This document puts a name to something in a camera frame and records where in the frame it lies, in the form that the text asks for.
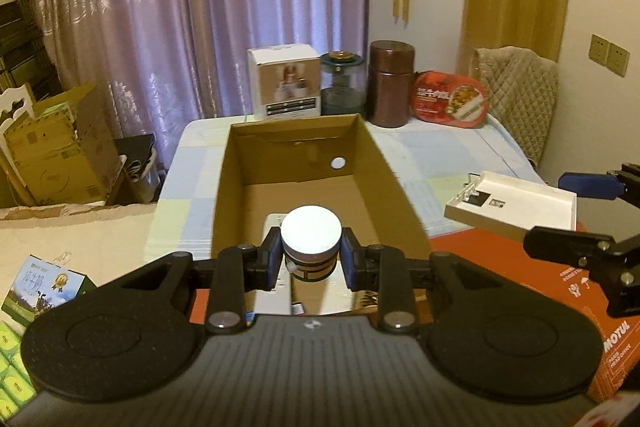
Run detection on blue green milk box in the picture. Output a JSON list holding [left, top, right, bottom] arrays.
[[1, 254, 99, 328]]

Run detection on dark storage bin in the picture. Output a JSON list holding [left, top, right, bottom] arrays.
[[114, 136, 161, 206]]

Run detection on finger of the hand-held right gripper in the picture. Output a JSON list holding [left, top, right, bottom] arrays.
[[522, 226, 640, 318], [557, 162, 640, 208]]

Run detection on light checked tablecloth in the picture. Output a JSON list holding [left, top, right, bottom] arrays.
[[144, 114, 546, 259]]

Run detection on group of green drink cartons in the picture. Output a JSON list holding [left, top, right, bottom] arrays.
[[0, 319, 39, 419]]

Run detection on white product box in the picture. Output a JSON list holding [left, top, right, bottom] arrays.
[[247, 44, 322, 122]]

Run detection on brown cylindrical canister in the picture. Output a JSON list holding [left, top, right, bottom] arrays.
[[367, 39, 417, 128]]

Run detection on dark slatted wooden rack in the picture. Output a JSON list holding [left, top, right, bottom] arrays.
[[0, 0, 64, 98]]

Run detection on glass jar with dark contents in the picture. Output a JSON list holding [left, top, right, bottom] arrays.
[[319, 50, 370, 116]]

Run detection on orange printed carton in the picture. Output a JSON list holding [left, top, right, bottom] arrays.
[[427, 227, 640, 404]]

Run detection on brass wall switch plate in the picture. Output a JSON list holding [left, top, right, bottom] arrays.
[[588, 33, 610, 63], [607, 40, 631, 78]]

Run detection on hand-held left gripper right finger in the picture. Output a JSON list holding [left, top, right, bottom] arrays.
[[340, 227, 501, 333]]

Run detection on beige sheet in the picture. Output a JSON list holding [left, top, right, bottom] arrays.
[[0, 201, 161, 309]]

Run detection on purple curtain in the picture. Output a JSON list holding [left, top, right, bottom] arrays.
[[27, 0, 371, 152]]

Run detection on long brown cardboard box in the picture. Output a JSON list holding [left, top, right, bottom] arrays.
[[212, 113, 434, 324]]

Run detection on white carved wooden chair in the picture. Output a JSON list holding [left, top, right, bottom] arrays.
[[0, 84, 36, 204]]

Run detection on beige quilted chair cover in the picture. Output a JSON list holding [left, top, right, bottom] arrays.
[[472, 46, 560, 168]]

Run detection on open green-printed cardboard carton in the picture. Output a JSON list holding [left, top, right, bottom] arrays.
[[2, 81, 121, 208]]

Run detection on small white-lid jar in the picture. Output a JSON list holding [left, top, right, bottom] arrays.
[[279, 205, 344, 283]]

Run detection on white tray box lid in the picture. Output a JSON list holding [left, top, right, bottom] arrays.
[[443, 170, 579, 241]]

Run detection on red instant meal bowl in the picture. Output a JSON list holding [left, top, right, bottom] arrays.
[[410, 69, 490, 130]]

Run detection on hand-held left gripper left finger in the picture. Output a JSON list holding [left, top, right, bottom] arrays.
[[122, 227, 284, 336]]

